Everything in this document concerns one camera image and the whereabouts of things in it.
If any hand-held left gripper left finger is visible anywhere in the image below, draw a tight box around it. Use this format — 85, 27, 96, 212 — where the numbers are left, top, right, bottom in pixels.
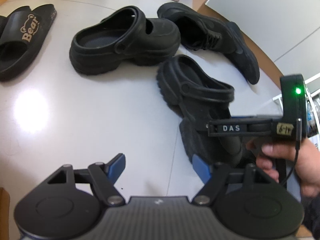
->
47, 153, 125, 207

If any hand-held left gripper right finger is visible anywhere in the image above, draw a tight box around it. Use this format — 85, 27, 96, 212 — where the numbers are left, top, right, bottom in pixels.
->
192, 155, 273, 207

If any white shoe rack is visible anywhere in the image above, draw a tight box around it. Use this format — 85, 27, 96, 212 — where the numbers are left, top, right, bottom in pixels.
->
272, 73, 320, 153

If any black lace-up sneaker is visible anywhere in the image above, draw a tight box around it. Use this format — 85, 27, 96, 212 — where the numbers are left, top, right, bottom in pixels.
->
157, 2, 260, 85

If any black chunky clog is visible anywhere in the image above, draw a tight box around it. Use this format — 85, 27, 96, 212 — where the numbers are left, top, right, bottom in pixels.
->
69, 6, 181, 75
156, 54, 244, 169

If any person's right hand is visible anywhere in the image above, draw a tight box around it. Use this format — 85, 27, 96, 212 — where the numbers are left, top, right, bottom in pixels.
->
246, 137, 320, 198

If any black slide with bear print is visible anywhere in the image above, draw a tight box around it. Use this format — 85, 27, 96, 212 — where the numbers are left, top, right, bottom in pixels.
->
0, 4, 57, 82

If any plain black slide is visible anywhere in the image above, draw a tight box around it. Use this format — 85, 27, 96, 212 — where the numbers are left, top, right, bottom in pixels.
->
0, 5, 32, 40

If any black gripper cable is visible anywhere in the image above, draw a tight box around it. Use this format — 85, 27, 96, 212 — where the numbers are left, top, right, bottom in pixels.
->
280, 119, 303, 188

